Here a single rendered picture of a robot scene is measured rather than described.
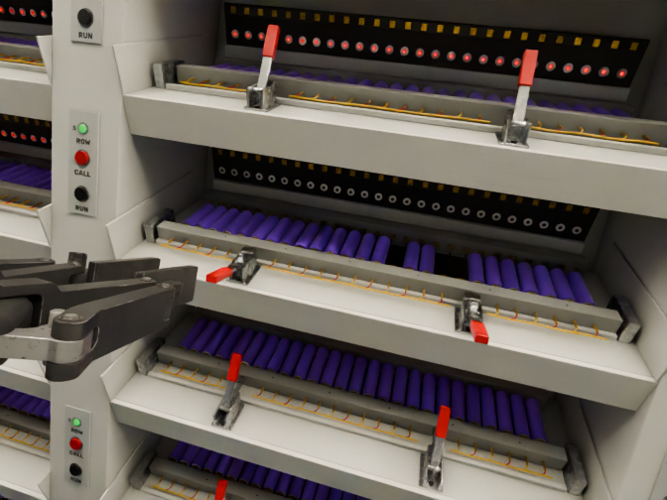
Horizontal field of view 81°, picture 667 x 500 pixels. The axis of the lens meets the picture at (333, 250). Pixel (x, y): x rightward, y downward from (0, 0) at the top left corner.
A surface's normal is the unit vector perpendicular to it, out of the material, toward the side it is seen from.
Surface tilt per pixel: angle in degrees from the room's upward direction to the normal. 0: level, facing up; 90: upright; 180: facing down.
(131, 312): 91
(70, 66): 90
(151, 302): 91
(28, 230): 21
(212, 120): 111
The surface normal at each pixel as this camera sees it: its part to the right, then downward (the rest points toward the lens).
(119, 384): 0.97, 0.19
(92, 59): -0.21, 0.17
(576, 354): 0.07, -0.84
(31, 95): -0.25, 0.51
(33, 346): 0.25, 0.11
